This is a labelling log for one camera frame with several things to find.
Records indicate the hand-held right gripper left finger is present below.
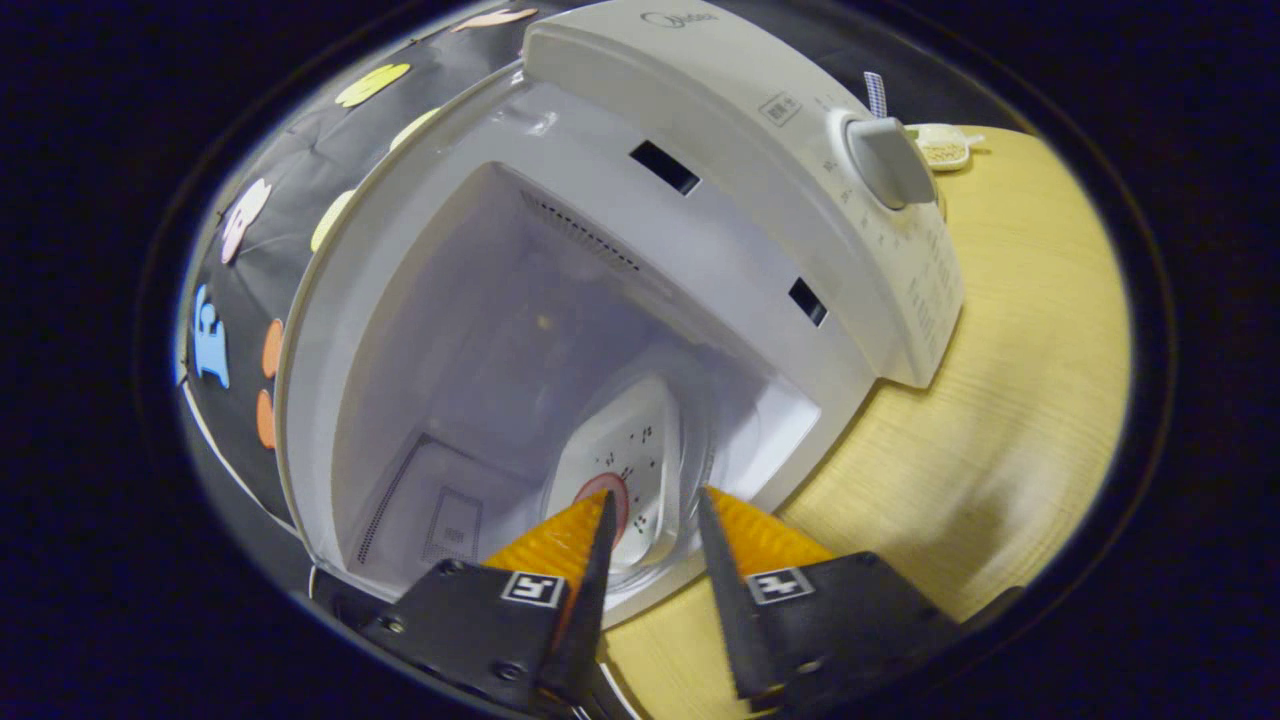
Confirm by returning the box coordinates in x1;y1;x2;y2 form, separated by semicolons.
360;488;619;713

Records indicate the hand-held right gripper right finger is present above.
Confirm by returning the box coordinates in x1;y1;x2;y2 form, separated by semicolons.
697;486;961;713

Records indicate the white square plate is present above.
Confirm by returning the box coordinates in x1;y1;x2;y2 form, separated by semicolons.
545;375;687;573

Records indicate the white microwave oven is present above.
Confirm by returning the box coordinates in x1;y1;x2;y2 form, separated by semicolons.
275;0;967;641

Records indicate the pink food slice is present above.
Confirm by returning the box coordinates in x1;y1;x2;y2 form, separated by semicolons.
573;472;631;546

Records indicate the white divided dish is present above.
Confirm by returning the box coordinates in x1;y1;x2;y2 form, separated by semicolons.
905;122;987;173

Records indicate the glass microwave turntable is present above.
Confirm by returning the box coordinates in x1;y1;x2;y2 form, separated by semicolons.
540;355;726;603

